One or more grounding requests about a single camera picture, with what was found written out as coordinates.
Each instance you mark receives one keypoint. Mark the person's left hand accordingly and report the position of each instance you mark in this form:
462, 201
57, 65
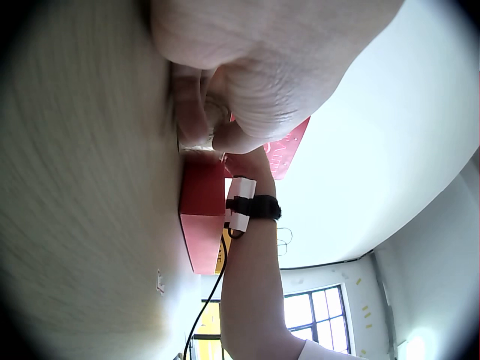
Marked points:
240, 45

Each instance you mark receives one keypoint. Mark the person's right hand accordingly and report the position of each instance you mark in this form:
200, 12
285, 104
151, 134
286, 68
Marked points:
255, 168

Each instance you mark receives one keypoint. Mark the person's left thumb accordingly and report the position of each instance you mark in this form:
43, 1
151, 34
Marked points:
236, 138

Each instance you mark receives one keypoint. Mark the person's left fingers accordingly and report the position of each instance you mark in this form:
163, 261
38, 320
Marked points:
189, 101

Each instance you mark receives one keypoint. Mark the cream fibrous bundle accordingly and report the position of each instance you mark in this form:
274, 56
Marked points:
216, 108

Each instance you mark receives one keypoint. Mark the black wrist band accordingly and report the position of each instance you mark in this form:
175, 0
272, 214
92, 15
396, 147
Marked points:
258, 208

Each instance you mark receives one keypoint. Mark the red box with lid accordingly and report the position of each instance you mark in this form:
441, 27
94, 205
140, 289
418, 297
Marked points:
200, 202

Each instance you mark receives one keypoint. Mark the yellow printed panel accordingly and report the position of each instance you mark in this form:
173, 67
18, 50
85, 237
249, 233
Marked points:
210, 326

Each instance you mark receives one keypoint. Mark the dark framed window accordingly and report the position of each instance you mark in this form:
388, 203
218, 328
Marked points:
322, 318

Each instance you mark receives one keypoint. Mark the person's body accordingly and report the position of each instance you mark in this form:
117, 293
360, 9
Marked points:
330, 352

